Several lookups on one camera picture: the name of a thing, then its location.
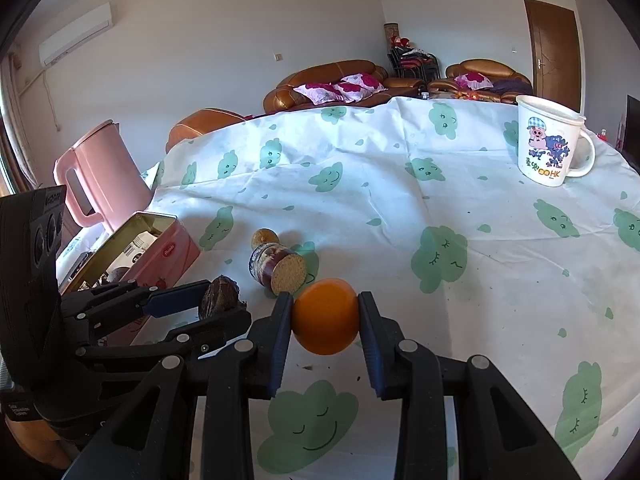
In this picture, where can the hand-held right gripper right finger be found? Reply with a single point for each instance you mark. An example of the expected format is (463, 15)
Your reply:
(370, 350)

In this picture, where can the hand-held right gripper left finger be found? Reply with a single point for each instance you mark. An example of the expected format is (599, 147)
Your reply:
(280, 350)

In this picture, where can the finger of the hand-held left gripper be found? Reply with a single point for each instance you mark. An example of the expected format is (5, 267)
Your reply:
(210, 332)
(175, 300)

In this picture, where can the pink metal tin box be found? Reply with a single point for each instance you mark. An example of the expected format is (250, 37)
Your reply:
(170, 255)

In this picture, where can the large orange mandarin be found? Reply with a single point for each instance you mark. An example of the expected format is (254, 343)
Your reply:
(325, 316)

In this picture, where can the small jar with cork lid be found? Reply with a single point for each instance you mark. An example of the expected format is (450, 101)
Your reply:
(275, 270)

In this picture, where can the small brown round fruit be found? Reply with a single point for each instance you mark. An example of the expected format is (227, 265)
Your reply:
(265, 237)

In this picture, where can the pink electric kettle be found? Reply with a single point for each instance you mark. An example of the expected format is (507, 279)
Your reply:
(110, 170)

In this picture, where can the brown leather sofa armrest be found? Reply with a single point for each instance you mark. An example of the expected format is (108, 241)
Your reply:
(205, 125)

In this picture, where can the pink floral pillow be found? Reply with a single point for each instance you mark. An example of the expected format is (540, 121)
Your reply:
(360, 86)
(320, 92)
(472, 81)

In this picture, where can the white air conditioner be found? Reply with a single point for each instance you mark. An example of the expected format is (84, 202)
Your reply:
(75, 35)

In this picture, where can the white cartoon print mug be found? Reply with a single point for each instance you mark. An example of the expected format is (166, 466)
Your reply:
(545, 145)

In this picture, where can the long brown leather sofa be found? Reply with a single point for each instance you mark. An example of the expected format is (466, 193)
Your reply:
(325, 70)

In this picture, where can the stack of dark chairs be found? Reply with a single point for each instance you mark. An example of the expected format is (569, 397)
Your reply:
(412, 62)

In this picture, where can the purple blanket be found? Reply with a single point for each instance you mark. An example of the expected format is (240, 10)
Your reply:
(510, 85)

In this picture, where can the brown leather armchair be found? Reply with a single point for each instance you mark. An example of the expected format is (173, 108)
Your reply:
(480, 66)

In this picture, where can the tall patterned cylinder vase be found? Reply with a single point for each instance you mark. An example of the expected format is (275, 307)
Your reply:
(391, 32)

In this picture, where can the brown wooden door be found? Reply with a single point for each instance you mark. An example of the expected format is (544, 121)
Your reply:
(552, 55)

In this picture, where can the black television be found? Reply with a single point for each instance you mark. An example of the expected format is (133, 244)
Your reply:
(634, 122)

